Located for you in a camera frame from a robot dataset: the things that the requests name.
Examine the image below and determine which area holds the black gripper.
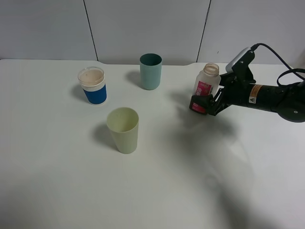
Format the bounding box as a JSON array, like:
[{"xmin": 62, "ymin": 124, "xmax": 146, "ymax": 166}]
[{"xmin": 189, "ymin": 68, "xmax": 256, "ymax": 115}]

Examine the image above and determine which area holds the clear bottle pink label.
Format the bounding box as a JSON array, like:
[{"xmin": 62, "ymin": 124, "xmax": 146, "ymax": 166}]
[{"xmin": 193, "ymin": 63, "xmax": 221, "ymax": 96}]

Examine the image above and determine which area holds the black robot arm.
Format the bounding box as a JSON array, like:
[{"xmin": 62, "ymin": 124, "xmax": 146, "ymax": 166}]
[{"xmin": 190, "ymin": 68, "xmax": 305, "ymax": 123}]

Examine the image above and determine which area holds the teal plastic cup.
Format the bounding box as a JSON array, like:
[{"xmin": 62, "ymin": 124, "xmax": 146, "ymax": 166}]
[{"xmin": 140, "ymin": 53, "xmax": 163, "ymax": 90}]

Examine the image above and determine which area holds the pale green plastic cup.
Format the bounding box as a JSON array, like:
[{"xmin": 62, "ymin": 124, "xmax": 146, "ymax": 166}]
[{"xmin": 106, "ymin": 107, "xmax": 139, "ymax": 154}]

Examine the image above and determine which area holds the blue sleeved clear cup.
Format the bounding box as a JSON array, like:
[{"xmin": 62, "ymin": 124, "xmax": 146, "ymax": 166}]
[{"xmin": 78, "ymin": 67, "xmax": 107, "ymax": 105}]

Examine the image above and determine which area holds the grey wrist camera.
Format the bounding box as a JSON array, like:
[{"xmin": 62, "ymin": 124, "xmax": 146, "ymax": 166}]
[{"xmin": 225, "ymin": 47, "xmax": 255, "ymax": 73}]

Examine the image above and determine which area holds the black cable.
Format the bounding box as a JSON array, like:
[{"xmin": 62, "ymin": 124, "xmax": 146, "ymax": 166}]
[{"xmin": 252, "ymin": 43, "xmax": 305, "ymax": 87}]

